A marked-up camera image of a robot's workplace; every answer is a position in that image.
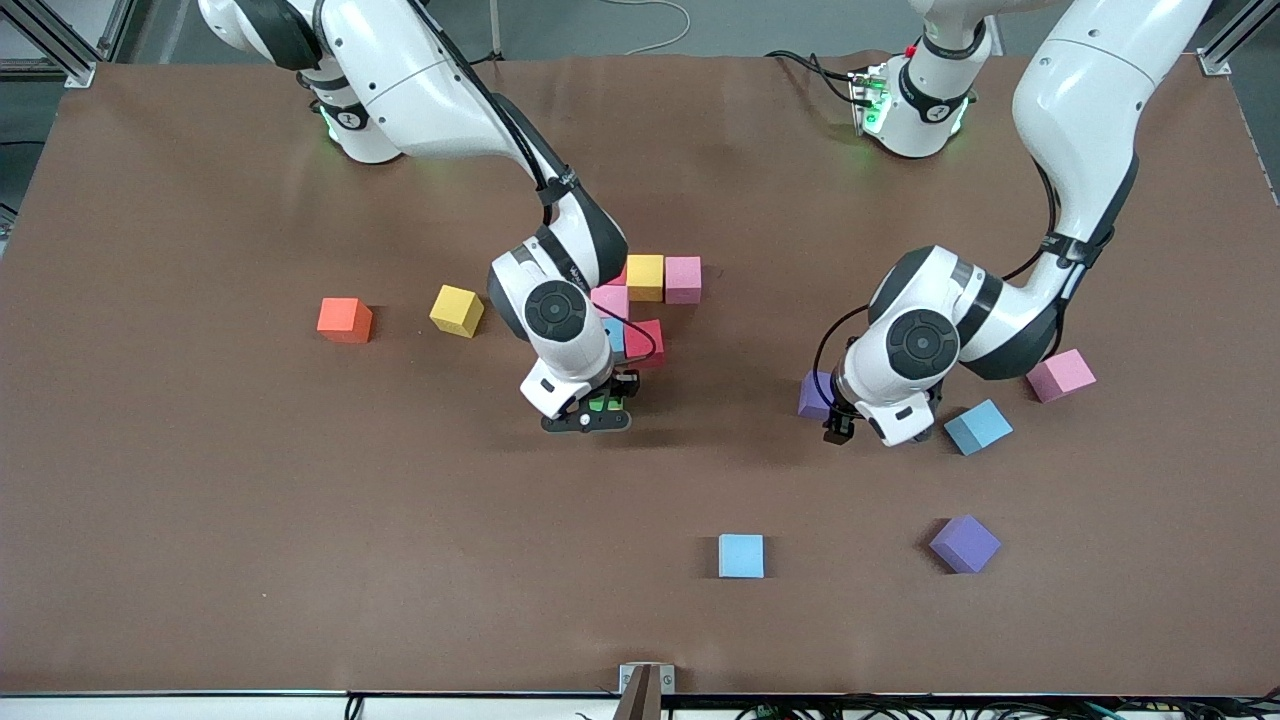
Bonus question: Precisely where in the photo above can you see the purple foam block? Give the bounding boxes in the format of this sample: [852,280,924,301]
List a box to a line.
[797,370,838,422]
[928,514,1003,575]

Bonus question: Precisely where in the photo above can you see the yellow foam block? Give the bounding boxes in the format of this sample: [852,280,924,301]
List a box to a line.
[429,285,486,339]
[626,254,667,303]

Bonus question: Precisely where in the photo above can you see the light blue foam block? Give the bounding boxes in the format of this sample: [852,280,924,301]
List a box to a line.
[718,534,766,580]

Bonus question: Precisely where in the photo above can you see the orange foam block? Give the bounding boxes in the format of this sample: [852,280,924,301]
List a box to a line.
[317,297,374,345]

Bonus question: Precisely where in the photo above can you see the brown pole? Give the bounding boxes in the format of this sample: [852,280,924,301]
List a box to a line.
[612,665,663,720]

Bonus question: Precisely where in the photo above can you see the brown table mat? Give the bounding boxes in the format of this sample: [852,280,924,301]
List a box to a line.
[0,50,1280,698]

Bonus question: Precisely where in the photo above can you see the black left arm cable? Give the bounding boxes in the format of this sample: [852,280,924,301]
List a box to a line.
[812,160,1103,403]

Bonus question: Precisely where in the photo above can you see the small metal bracket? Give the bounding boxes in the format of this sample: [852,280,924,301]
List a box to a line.
[618,662,677,696]

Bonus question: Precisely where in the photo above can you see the black arm base cables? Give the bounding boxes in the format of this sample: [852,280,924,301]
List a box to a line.
[765,48,871,106]

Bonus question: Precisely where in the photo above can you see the white floor cable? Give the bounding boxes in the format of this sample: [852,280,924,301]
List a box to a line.
[600,0,693,57]

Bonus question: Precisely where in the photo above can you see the aluminium frame post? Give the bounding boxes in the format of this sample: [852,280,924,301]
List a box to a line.
[0,0,141,89]
[1197,0,1280,78]

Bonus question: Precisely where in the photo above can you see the white table edge rail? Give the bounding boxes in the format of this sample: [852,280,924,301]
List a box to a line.
[0,692,1280,720]

